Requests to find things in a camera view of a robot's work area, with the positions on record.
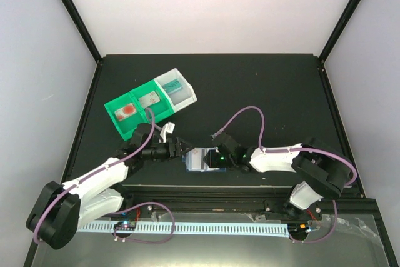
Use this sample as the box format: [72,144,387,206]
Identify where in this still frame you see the green bin middle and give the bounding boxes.
[129,79,174,123]

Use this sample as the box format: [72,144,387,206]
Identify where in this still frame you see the black right corner post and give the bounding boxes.
[319,0,361,63]

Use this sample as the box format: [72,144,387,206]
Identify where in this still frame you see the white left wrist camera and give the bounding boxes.
[160,122,175,143]

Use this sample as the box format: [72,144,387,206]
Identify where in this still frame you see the green bin left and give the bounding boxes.
[104,92,148,141]

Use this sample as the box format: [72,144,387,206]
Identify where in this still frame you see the controller circuit board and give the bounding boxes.
[287,223,317,233]
[114,221,136,231]

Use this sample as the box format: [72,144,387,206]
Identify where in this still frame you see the blue leather card holder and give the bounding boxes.
[182,148,226,173]

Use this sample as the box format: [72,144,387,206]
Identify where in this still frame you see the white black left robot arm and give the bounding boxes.
[26,123,194,249]

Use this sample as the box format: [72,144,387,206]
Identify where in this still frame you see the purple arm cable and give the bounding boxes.
[212,106,358,186]
[32,107,156,245]

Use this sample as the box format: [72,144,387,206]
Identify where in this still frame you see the light blue slotted cable duct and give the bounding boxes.
[78,220,289,238]

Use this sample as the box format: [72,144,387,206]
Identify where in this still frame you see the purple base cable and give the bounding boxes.
[289,199,338,245]
[109,201,174,246]

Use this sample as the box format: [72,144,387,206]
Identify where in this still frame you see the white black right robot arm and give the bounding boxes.
[202,133,357,220]

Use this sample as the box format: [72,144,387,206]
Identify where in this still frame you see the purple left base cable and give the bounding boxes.
[109,201,174,246]

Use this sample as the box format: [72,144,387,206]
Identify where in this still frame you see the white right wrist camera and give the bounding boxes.
[212,133,221,139]

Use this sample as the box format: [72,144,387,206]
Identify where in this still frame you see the white card red pattern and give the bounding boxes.
[138,91,160,109]

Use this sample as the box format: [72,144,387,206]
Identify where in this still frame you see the green bin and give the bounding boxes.
[129,79,174,123]
[104,92,148,141]

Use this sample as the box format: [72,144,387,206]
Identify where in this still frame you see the white translucent bin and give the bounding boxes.
[154,68,198,113]

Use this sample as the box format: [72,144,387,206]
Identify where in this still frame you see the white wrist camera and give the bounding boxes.
[160,122,175,143]
[212,133,221,139]

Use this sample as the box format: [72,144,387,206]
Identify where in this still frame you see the black left corner post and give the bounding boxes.
[61,0,102,63]

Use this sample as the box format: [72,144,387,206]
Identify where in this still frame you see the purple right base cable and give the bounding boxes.
[289,199,338,245]

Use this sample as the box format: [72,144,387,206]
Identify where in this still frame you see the teal card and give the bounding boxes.
[162,79,183,95]

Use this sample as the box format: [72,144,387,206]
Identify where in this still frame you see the right controller circuit board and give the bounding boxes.
[287,223,317,233]

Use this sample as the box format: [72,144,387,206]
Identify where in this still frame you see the card with red circle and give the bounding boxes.
[114,103,137,121]

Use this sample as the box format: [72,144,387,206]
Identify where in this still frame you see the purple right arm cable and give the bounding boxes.
[212,106,358,186]

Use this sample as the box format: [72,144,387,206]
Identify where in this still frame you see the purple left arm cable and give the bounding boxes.
[32,107,156,245]

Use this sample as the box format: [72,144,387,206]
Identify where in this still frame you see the black aluminium frame rail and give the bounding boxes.
[124,186,380,216]

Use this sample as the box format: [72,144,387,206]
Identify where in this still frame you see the black corner post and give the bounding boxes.
[319,0,361,63]
[61,0,102,63]

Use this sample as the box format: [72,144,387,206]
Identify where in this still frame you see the left controller circuit board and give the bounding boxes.
[114,221,136,231]

